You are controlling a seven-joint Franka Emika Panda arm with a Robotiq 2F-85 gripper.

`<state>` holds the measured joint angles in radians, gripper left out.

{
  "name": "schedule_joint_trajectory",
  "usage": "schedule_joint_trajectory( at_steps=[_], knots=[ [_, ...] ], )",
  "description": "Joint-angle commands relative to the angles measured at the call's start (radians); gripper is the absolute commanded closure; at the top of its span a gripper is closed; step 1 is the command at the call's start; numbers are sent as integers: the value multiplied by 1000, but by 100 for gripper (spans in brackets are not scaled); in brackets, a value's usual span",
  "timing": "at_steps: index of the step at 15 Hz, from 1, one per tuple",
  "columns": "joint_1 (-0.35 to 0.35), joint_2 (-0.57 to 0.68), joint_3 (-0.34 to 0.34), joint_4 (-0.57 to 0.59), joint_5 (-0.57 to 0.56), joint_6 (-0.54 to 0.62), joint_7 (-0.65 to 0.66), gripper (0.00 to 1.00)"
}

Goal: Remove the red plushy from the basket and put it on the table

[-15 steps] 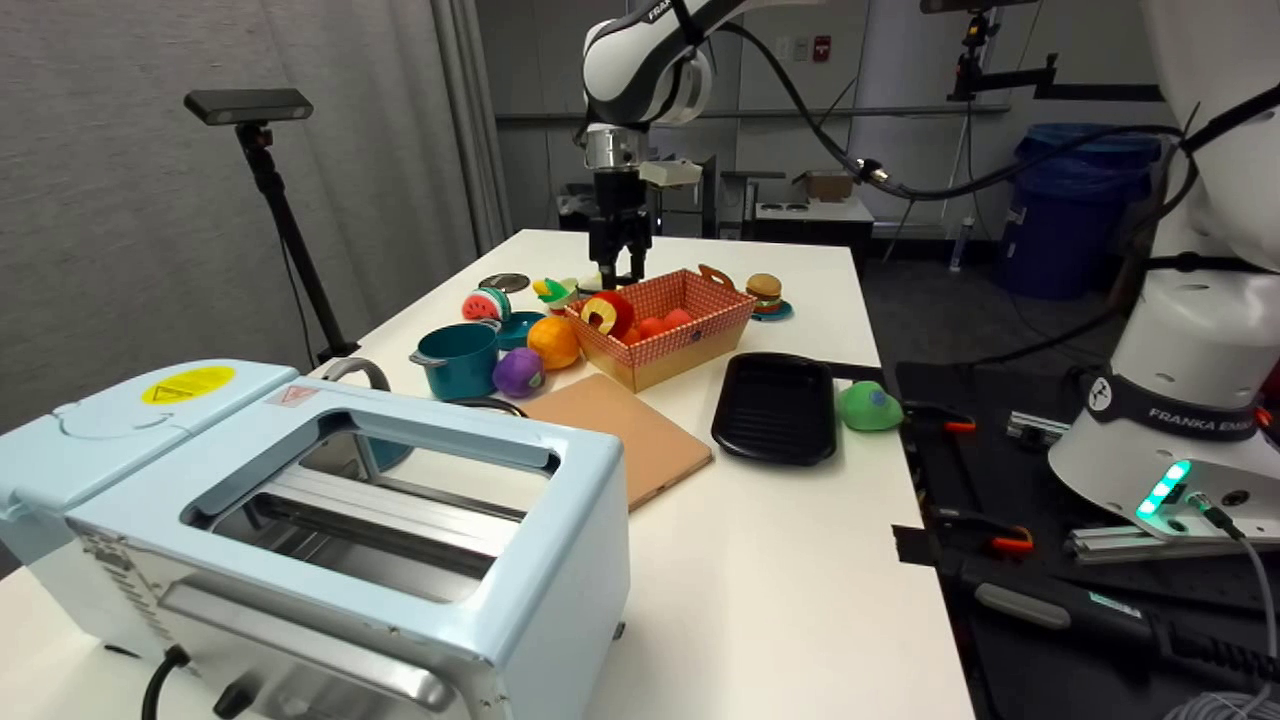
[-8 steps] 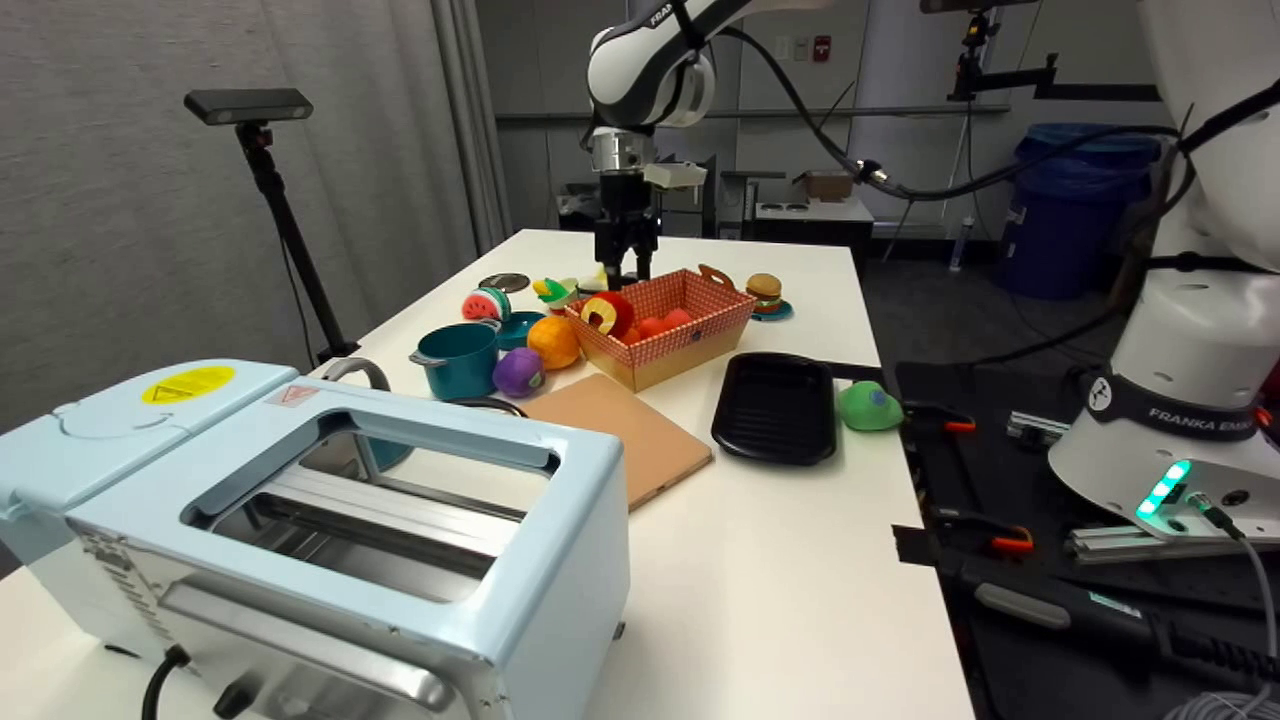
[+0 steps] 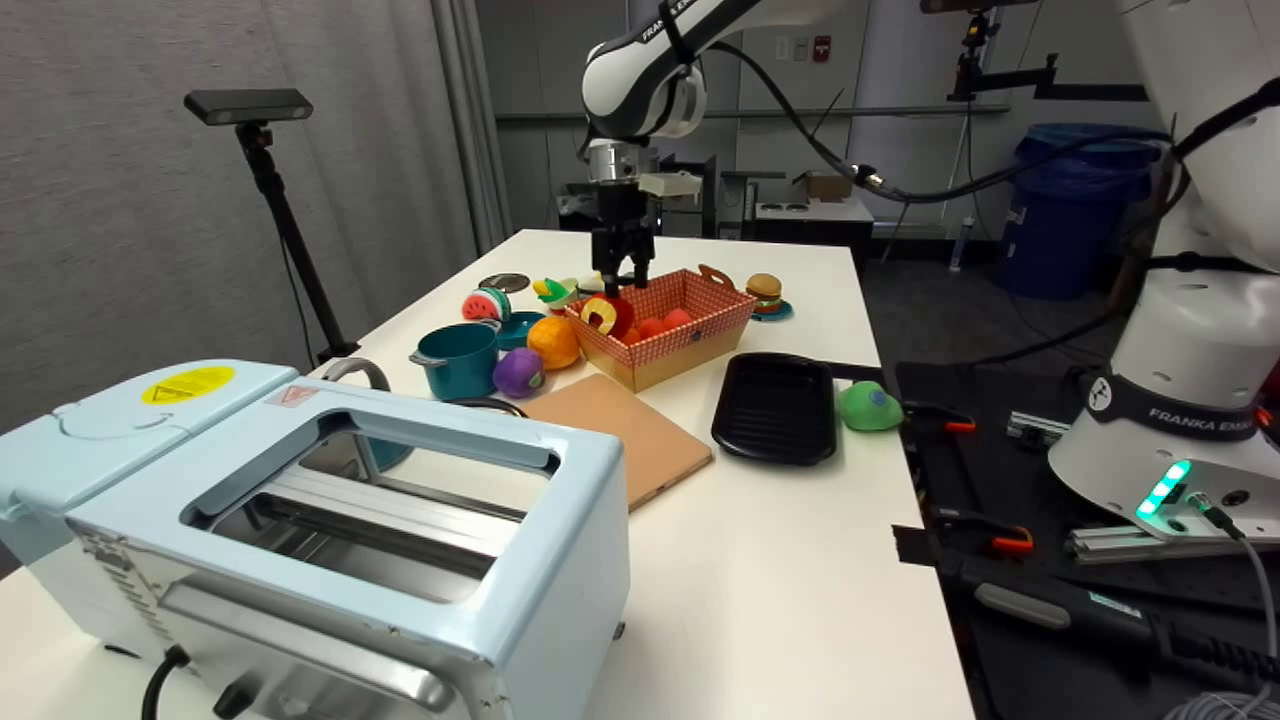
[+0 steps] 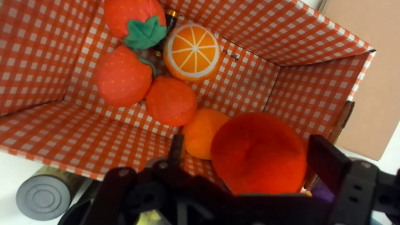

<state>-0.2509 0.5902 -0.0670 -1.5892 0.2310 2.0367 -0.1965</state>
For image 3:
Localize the small cardboard box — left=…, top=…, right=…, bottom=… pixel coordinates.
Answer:
left=794, top=170, right=865, bottom=210

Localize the blue trash bin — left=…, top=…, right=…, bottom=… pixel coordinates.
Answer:
left=998, top=121, right=1167, bottom=304

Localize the purple plush toy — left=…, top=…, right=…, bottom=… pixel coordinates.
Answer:
left=487, top=349, right=546, bottom=404

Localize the grey curtain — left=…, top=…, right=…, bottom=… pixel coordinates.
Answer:
left=0, top=0, right=510, bottom=433

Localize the wooden cutting board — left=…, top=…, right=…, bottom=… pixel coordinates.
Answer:
left=508, top=373, right=718, bottom=515

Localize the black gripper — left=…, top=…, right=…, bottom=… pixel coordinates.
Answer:
left=578, top=178, right=665, bottom=291

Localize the long silver metal bar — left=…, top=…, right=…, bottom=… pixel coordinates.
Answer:
left=1063, top=522, right=1238, bottom=574

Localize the black tripod stand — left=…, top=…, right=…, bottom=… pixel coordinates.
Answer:
left=232, top=121, right=359, bottom=367

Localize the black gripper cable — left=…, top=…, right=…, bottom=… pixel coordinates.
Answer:
left=714, top=38, right=1185, bottom=210

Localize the grey cable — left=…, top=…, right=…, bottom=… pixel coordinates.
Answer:
left=1178, top=489, right=1280, bottom=720

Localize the dark small plate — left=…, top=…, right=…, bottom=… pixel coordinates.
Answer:
left=475, top=268, right=535, bottom=300

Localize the teal toy pot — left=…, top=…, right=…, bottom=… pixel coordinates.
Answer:
left=408, top=319, right=502, bottom=408

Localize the short silver metal bar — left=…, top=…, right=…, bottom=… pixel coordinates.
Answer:
left=1003, top=408, right=1072, bottom=447

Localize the orange handled black clamp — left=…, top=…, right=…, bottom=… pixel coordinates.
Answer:
left=927, top=503, right=1039, bottom=565
left=927, top=408, right=984, bottom=444

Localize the black long tool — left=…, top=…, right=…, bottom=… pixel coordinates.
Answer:
left=967, top=576, right=1280, bottom=689

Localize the green yellow toy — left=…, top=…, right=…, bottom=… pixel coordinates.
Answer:
left=527, top=274, right=578, bottom=310

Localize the white background desk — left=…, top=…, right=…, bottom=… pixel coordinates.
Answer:
left=739, top=195, right=880, bottom=249

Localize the red plush toy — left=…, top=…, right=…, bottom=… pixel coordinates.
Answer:
left=619, top=304, right=700, bottom=349

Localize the grey curved metal handle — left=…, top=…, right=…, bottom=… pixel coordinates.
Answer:
left=316, top=349, right=397, bottom=396

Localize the light blue appliance yellow sticker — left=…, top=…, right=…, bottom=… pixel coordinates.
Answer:
left=0, top=355, right=302, bottom=568

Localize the red yellow peach half toy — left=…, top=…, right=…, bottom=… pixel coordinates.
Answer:
left=578, top=291, right=638, bottom=341

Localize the black plastic tray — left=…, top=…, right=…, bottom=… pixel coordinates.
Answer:
left=707, top=349, right=844, bottom=470

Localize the orange round plush toy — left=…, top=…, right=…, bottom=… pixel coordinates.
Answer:
left=522, top=314, right=589, bottom=375

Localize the toy burger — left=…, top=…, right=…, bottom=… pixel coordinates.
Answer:
left=739, top=268, right=789, bottom=315

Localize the black toaster power cable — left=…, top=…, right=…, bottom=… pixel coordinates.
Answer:
left=136, top=645, right=191, bottom=720

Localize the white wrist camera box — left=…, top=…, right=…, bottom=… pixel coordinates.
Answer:
left=646, top=164, right=710, bottom=204

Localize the light blue toaster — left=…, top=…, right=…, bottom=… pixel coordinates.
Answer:
left=60, top=382, right=630, bottom=720

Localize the black bar camera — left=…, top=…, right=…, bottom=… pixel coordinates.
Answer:
left=180, top=84, right=316, bottom=132

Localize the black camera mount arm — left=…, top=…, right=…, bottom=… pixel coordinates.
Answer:
left=914, top=0, right=1152, bottom=112

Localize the green plush toy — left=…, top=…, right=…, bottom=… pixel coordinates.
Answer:
left=831, top=375, right=906, bottom=438

